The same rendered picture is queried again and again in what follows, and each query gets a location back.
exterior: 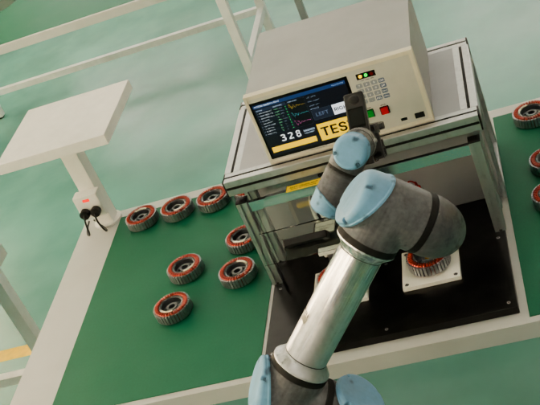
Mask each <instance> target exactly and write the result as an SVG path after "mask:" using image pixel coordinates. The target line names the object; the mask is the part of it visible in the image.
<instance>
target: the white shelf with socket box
mask: <svg viewBox="0 0 540 405"><path fill-rule="evenodd" d="M132 89H133V88H132V86H131V84H130V82H129V80H124V81H121V82H119V83H115V84H111V85H109V86H105V87H103V88H98V89H95V90H92V91H90V92H85V93H82V94H79V95H77V96H72V97H69V98H67V99H64V100H59V101H56V102H54V103H50V104H46V105H44V106H40V107H38V108H33V109H30V110H28V112H27V114H26V116H25V117H24V118H23V120H22V122H21V124H20V126H19V127H18V129H17V130H16V132H15V134H14V136H13V137H12V139H11V140H10V143H9V144H8V146H7V147H6V149H5V151H4V153H3V154H2V156H1V157H0V175H3V174H8V173H10V172H14V171H16V170H21V169H25V168H27V167H30V166H35V165H38V164H41V163H44V162H49V161H52V160H55V159H58V158H61V160H62V161H63V163H64V165H65V167H66V168H67V171H68V173H69V174H70V175H71V177H72V180H73V181H74V183H75V184H76V187H77V188H78V190H79V192H76V193H75V194H74V197H73V199H72V201H73V202H74V204H75V205H76V208H77V210H78V211H79V213H80V217H81V218H82V219H83V220H84V223H85V227H86V228H87V236H90V235H91V234H90V231H89V229H88V228H89V224H90V221H88V225H87V223H86V220H87V219H91V218H94V220H93V221H94V222H95V226H96V228H97V229H100V230H104V231H108V229H107V228H109V227H111V226H113V225H115V224H116V223H118V222H119V220H120V219H121V217H122V213H121V212H120V211H119V210H116V208H115V207H114V205H113V203H112V201H111V199H110V198H109V196H108V194H107V192H106V190H105V189H104V187H103V185H102V183H101V181H100V179H99V178H98V176H97V174H96V171H95V170H94V169H93V167H92V164H91V162H90V161H89V160H88V157H87V155H86V153H85V152H84V151H85V150H89V149H93V148H96V147H99V146H102V145H107V144H108V143H109V142H110V140H111V137H112V135H113V132H114V130H115V128H116V126H117V123H118V121H119V119H120V117H121V114H122V112H123V110H124V107H125V105H126V102H127V100H128V98H129V95H130V93H131V91H132Z"/></svg>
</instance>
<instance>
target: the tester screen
mask: <svg viewBox="0 0 540 405"><path fill-rule="evenodd" d="M348 94H349V92H348V89H347V87H346V83H345V81H344V80H342V81H338V82H336V83H333V84H328V85H325V86H322V87H319V88H314V89H311V90H308V91H305V92H300V93H297V94H294V95H291V96H286V97H283V98H280V99H278V100H273V101H269V102H267V103H263V104H258V105H256V106H253V107H252V108H253V111H254V113H255V115H256V118H257V120H258V122H259V124H260V127H261V129H262V131H263V134H264V136H265V139H266V141H267V143H268V146H269V148H270V150H271V152H272V156H273V157H274V156H276V155H280V154H283V153H288V152H291V151H294V150H298V149H303V148H306V147H309V146H312V145H317V144H321V143H324V142H327V141H332V140H335V139H338V138H339V137H335V138H331V139H328V140H325V141H323V140H322V139H321V136H320V133H319V132H318V129H317V126H316V125H318V124H320V123H324V122H327V121H331V120H335V119H338V118H341V117H346V112H343V113H339V114H337V115H333V116H331V117H326V118H322V119H319V120H316V121H315V120H314V118H313V114H312V113H311V110H314V109H317V108H322V107H325V106H329V105H332V104H336V103H340V102H342V101H344V98H343V96H344V95H348ZM297 129H301V132H302V133H303V135H304V136H303V137H299V138H296V139H293V140H290V141H285V142H281V140H280V137H279V134H282V133H287V132H291V131H293V130H297ZM313 136H316V137H317V141H315V142H311V143H308V144H305V145H300V146H297V147H293V148H291V149H286V150H282V151H279V152H276V153H273V150H272V148H273V147H276V146H279V145H284V144H288V143H290V142H294V141H299V140H302V139H305V138H308V137H313Z"/></svg>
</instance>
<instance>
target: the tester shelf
mask: <svg viewBox="0 0 540 405"><path fill-rule="evenodd" d="M427 57H428V66H429V76H430V85H431V94H432V111H433V114H434V118H435V120H434V121H430V122H427V123H424V124H421V125H416V126H412V127H409V128H406V129H400V130H397V131H394V132H391V133H386V134H383V135H380V138H381V139H383V142H384V145H385V147H386V150H387V155H388V154H392V153H397V152H400V151H404V150H407V149H412V148H415V147H419V146H421V145H427V144H431V143H433V142H437V141H442V140H445V139H449V138H452V137H458V136H460V135H464V134H467V133H472V132H476V131H479V130H483V129H484V128H483V123H482V118H481V109H480V104H479V99H478V94H477V85H476V81H475V76H474V70H473V62H472V56H471V51H470V48H469V45H468V40H467V37H465V38H462V39H458V40H455V41H451V42H449V43H444V44H441V45H438V46H435V47H430V48H428V49H427ZM332 153H333V149H327V150H324V151H321V152H317V153H312V154H309V155H305V156H303V157H297V158H294V159H291V160H287V161H285V162H279V163H276V164H273V165H271V163H270V161H269V160H268V156H267V154H266V153H265V150H264V147H263V145H262V143H261V141H260V138H259V136H258V133H257V132H256V129H255V126H254V125H253V123H252V119H251V118H250V115H249V113H248V110H247V108H246V106H245V104H244V102H243V103H241V105H240V108H239V115H238V119H237V122H236V126H235V132H234V136H233V139H232V143H231V149H230V153H229V156H228V160H227V166H226V169H225V174H224V176H223V182H222V185H223V188H224V190H225V191H226V193H227V196H228V198H229V197H231V196H234V195H237V194H243V193H246V192H249V191H253V190H258V189H261V188H265V187H268V186H273V185H276V184H280V183H282V182H288V181H292V180H294V179H298V178H303V177H307V176H309V175H313V174H319V173H321V172H324V171H325V168H326V166H327V164H328V162H329V159H330V157H331V155H332Z"/></svg>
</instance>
